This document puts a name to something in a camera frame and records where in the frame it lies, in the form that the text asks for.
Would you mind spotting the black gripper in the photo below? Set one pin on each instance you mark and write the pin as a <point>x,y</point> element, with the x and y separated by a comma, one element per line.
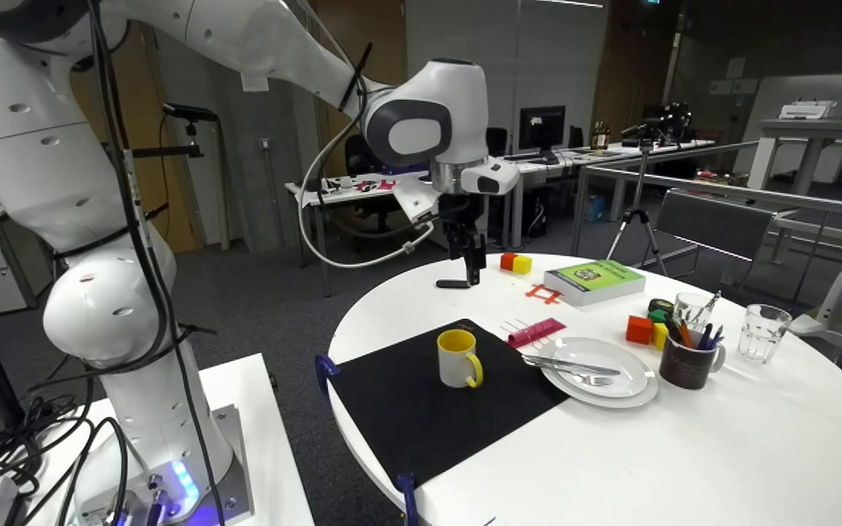
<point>461,221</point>

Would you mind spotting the white mug yellow inside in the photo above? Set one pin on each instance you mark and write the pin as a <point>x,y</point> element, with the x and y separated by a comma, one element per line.
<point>455,362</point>

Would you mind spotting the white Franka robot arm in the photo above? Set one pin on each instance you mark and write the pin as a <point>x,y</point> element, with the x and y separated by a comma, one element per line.
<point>31,147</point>

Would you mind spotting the dark mug with pens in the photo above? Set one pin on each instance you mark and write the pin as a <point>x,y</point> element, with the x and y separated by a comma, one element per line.
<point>686,363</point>

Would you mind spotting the black marker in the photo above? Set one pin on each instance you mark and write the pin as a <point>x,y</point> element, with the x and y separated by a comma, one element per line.
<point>451,286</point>

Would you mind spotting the red and yellow block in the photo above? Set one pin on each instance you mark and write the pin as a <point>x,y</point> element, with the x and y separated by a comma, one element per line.
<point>515,261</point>

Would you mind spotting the pink comb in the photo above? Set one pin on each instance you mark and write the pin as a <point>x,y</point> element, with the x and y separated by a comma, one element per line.
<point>535,332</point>

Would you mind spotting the green book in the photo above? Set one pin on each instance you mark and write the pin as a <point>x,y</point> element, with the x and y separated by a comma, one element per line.
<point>594,283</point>

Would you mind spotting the silver cutlery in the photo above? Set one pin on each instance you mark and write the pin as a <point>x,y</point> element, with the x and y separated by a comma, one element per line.
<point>578,367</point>

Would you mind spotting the black table mat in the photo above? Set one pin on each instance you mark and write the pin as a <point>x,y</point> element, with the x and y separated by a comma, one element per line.
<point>439,411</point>

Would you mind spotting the black computer monitor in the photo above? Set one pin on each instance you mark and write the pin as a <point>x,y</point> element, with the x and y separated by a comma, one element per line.
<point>541,126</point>

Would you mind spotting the white plate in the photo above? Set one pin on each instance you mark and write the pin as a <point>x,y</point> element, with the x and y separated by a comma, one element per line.
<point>601,376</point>

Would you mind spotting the black tripod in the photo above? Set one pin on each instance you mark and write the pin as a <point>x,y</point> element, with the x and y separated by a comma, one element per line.
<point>639,210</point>

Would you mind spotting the red cube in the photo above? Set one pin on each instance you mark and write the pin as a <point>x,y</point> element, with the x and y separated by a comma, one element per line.
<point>639,328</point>

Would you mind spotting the blue table clamp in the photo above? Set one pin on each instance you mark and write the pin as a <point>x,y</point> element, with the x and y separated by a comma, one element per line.
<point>328,369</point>
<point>408,499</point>

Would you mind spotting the green black cube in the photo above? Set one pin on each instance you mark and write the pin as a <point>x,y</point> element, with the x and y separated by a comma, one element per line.
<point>661,312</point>

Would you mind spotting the yellow cube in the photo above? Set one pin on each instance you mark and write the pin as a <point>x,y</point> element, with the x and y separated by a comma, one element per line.
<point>661,334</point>

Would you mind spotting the grey chair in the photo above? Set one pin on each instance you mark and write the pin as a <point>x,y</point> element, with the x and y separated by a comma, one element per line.
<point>715,229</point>

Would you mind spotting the clear drinking glass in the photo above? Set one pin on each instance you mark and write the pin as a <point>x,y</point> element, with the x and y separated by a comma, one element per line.
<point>761,334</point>

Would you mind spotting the orange plastic frame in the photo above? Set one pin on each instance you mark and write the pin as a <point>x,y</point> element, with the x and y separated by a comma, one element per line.
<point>541,294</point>

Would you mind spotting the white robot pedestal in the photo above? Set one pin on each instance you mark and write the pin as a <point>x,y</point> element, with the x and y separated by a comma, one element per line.
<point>255,440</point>

